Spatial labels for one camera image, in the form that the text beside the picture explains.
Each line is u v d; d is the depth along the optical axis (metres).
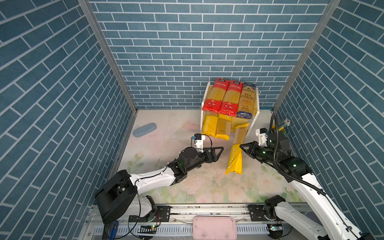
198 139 0.70
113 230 0.69
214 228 0.68
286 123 0.91
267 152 0.58
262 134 0.66
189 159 0.58
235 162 0.69
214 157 0.66
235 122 0.91
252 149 0.62
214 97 0.78
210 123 0.89
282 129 0.94
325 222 0.42
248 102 0.77
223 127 0.87
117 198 0.42
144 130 1.05
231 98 0.77
